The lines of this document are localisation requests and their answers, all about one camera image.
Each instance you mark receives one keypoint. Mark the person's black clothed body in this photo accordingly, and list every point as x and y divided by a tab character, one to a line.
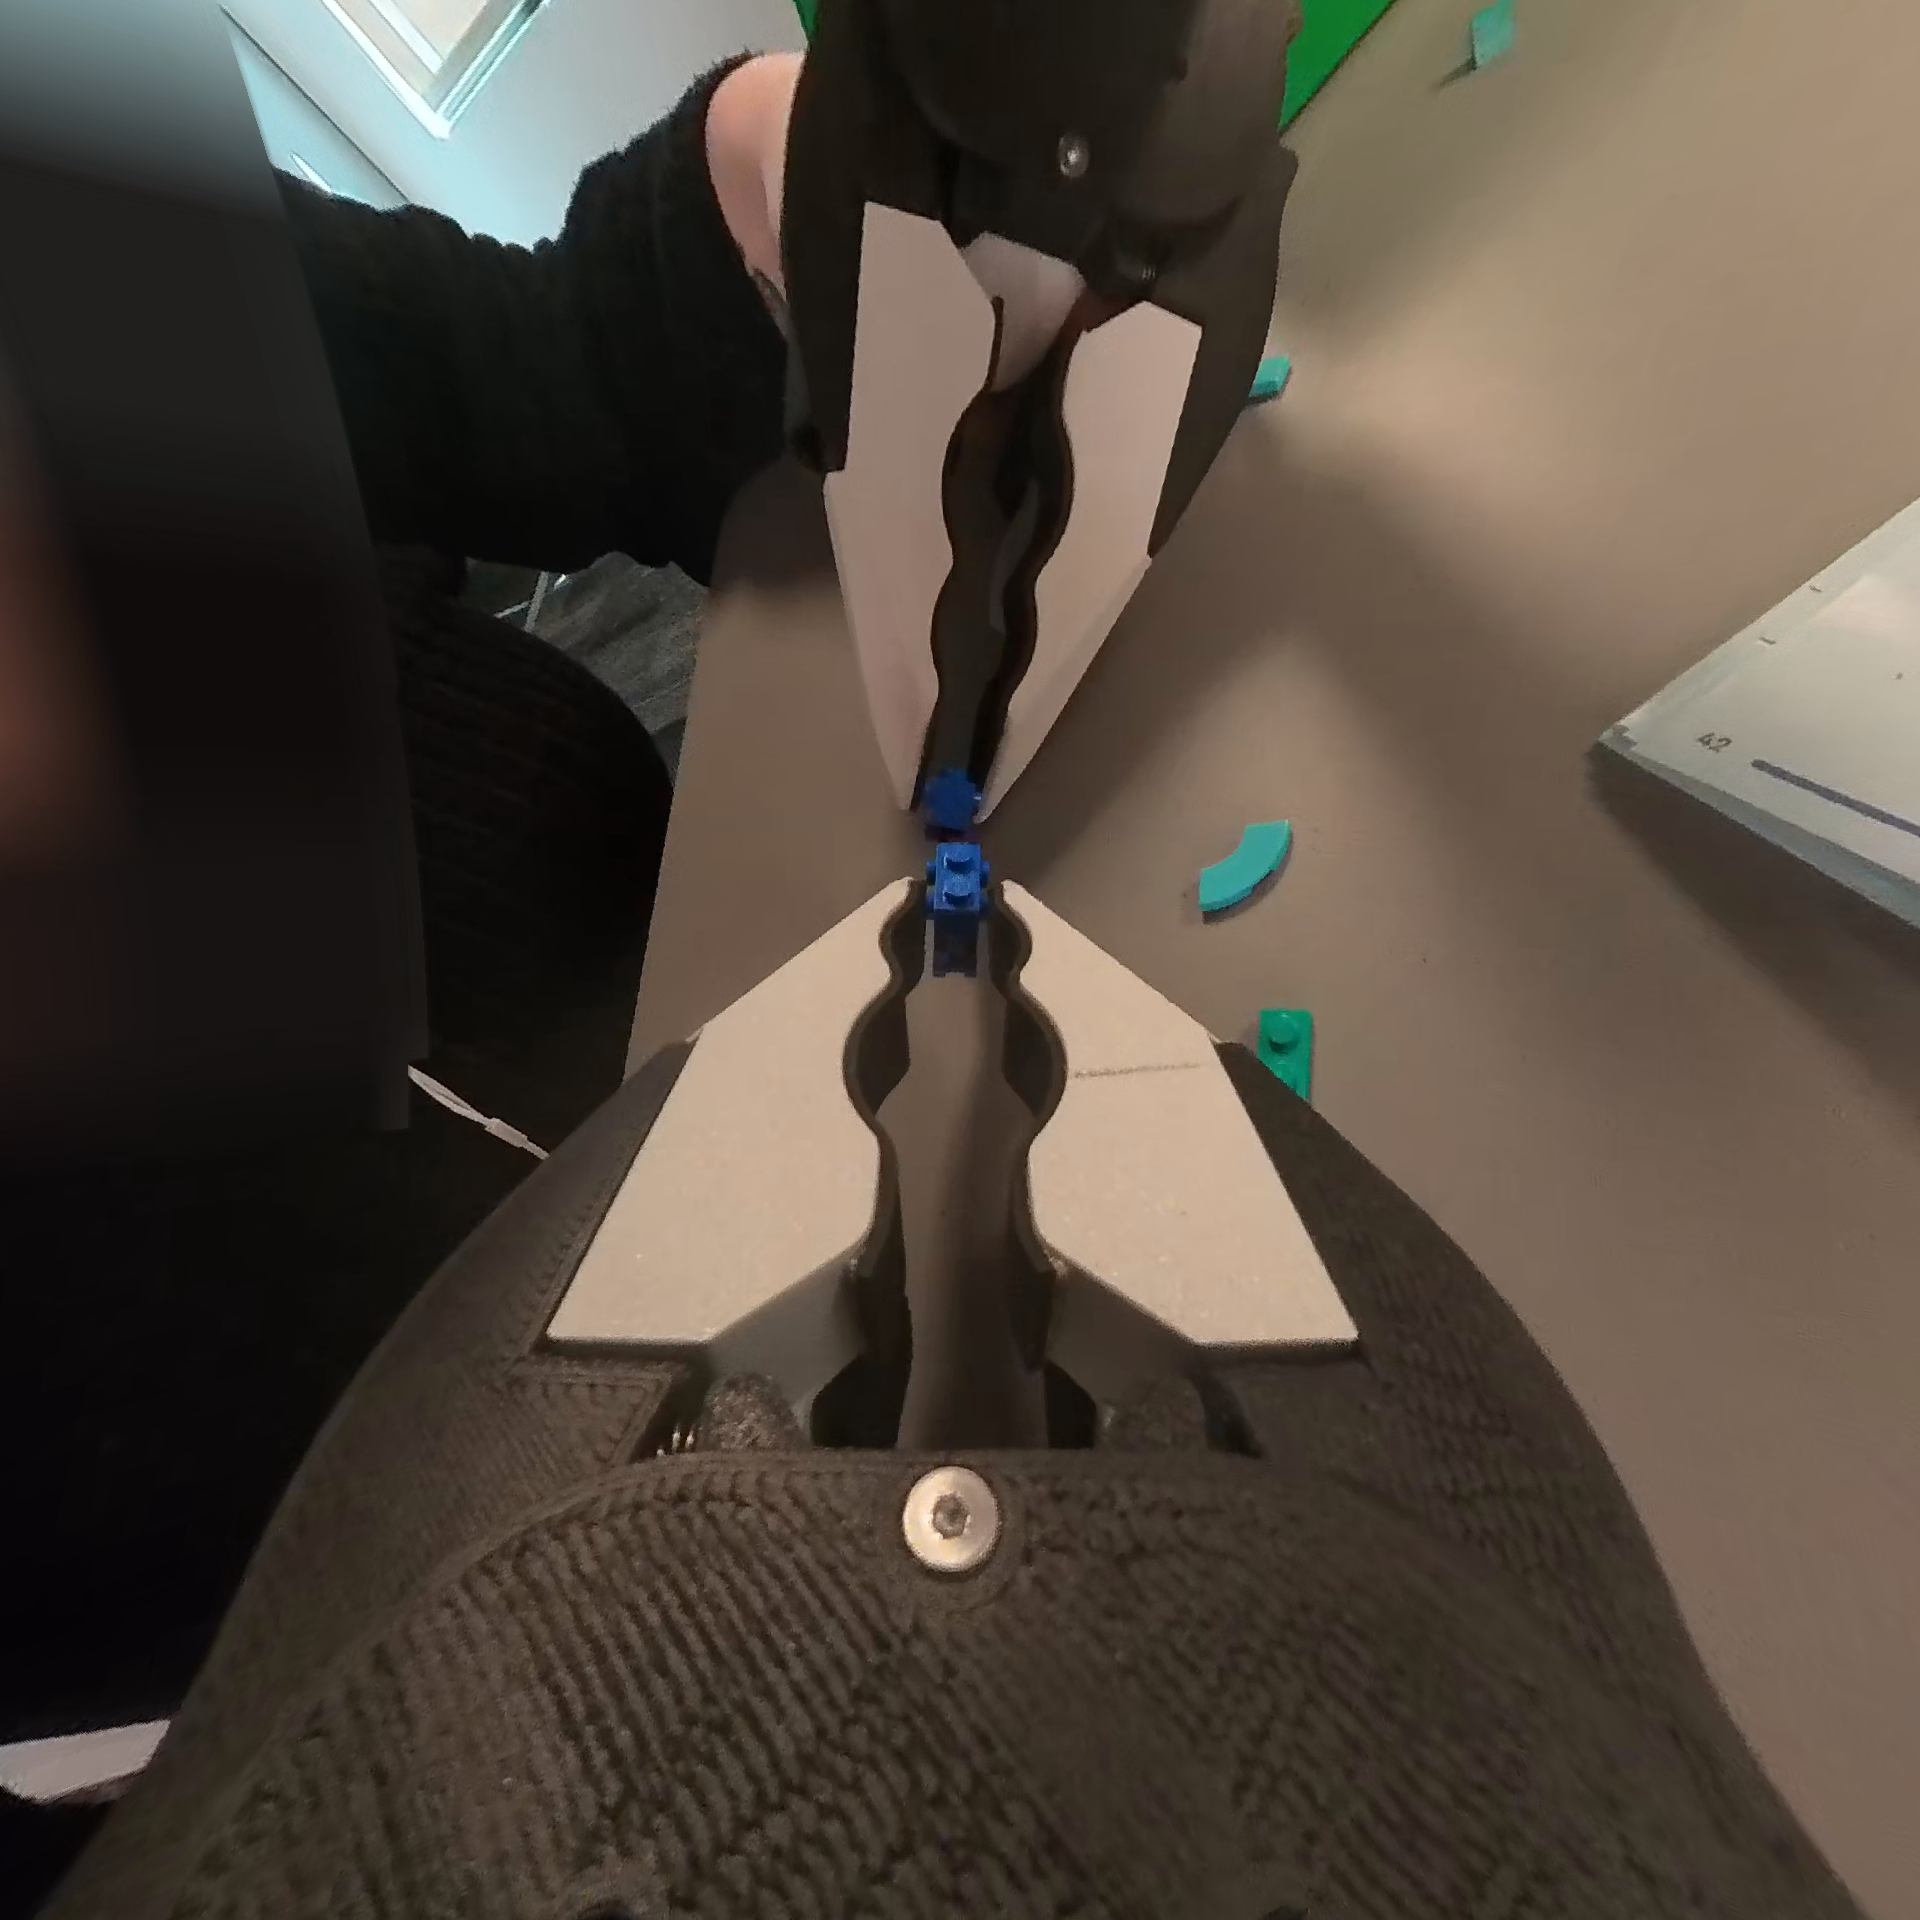
495	839

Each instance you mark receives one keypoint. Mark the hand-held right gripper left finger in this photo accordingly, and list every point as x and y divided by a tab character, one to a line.
705	1201

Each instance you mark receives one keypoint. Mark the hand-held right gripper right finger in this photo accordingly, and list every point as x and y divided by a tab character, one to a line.
1185	1201

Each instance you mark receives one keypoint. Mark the teal curved toy brick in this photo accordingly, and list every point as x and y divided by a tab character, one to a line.
1237	881

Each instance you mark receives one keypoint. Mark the person's left hand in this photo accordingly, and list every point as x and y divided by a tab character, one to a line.
749	165

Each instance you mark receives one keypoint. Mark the small blue toy brick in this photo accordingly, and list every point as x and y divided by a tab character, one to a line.
949	791

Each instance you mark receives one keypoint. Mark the blue purple toy brick assembly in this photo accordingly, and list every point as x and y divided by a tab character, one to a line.
961	879

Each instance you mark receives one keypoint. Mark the green toy brick plate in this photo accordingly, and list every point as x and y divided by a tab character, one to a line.
1287	1042

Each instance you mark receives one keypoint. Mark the pale blue instruction booklet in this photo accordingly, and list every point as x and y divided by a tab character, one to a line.
1786	720

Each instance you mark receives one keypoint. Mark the person's left forearm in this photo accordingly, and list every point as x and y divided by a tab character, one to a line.
569	345

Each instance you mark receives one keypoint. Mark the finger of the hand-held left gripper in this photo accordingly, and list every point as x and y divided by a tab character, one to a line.
1124	450
892	450

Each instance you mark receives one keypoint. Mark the green plastic bin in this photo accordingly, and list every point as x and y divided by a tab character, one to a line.
1328	44

